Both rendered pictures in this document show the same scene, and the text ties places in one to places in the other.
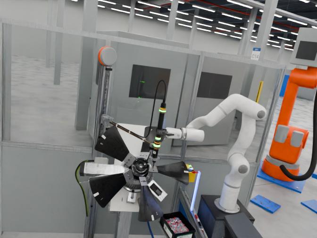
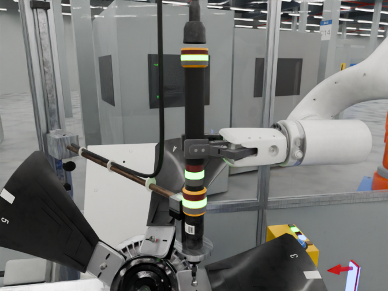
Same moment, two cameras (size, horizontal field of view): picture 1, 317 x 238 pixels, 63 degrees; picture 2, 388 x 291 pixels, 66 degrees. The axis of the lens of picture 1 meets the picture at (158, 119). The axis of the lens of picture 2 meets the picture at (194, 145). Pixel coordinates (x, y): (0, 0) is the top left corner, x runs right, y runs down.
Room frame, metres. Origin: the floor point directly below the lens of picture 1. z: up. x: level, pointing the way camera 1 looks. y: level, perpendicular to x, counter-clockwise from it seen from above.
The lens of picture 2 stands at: (1.18, -0.04, 1.60)
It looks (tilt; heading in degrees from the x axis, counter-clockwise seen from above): 15 degrees down; 2
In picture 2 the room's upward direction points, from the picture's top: straight up
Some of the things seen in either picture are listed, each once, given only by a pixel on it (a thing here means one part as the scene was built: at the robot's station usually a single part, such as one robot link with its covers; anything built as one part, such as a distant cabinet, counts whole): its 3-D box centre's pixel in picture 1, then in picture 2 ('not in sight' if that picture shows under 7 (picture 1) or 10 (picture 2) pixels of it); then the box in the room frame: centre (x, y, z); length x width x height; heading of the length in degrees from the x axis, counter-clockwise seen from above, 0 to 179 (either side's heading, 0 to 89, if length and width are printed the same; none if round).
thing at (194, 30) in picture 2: (159, 131); (194, 146); (1.68, -0.02, 1.46); 0.04 x 0.04 x 0.46
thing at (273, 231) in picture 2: (186, 173); (290, 250); (2.04, -0.31, 1.02); 0.16 x 0.10 x 0.11; 11
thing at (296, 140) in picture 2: (182, 133); (286, 143); (1.71, -0.18, 1.46); 0.09 x 0.03 x 0.08; 11
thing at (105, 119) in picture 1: (106, 120); (62, 144); (2.11, 0.43, 1.35); 0.10 x 0.07 x 0.08; 46
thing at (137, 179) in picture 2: (129, 132); (111, 167); (1.89, 0.20, 1.35); 0.54 x 0.01 x 0.01; 46
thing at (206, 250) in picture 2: (154, 151); (190, 225); (1.68, -0.01, 1.31); 0.09 x 0.07 x 0.10; 46
